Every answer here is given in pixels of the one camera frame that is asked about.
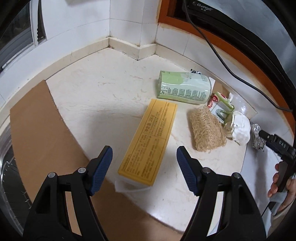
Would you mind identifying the aluminium foil ball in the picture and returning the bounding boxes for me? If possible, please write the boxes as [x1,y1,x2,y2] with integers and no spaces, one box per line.
[250,123,266,151]

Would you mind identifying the white tissue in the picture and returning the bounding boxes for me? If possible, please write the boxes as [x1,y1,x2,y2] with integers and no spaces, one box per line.
[227,111,251,146]

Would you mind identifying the tan loofah sponge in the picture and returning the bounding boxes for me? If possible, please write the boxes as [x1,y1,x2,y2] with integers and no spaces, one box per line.
[189,106,227,152]

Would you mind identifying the yellow rectangular box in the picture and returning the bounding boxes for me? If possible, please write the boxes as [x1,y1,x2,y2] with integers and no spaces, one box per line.
[117,99,178,186]

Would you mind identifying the person's right hand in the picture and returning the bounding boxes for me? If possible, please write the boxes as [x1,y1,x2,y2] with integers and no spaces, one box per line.
[267,161,295,216]

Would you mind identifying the stainless steel sink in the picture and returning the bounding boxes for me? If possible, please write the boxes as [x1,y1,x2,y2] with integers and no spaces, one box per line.
[1,126,32,235]

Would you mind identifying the red green snack wrapper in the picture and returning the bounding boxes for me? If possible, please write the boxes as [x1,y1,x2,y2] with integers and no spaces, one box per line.
[208,92,234,124]

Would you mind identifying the brown cardboard sheet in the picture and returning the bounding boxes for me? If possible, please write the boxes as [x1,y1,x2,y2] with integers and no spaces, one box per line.
[10,81,181,240]

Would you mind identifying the green plastic package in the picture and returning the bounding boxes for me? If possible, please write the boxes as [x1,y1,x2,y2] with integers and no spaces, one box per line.
[157,71,212,104]

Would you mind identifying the black appliance in window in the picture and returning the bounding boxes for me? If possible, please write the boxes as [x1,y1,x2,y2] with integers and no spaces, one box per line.
[171,0,296,77]

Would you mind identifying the black power cable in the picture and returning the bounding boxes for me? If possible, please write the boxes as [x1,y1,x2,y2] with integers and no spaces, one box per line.
[182,0,293,112]

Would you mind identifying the dark window with frame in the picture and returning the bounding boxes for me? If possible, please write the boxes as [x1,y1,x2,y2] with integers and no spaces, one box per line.
[1,1,47,71]

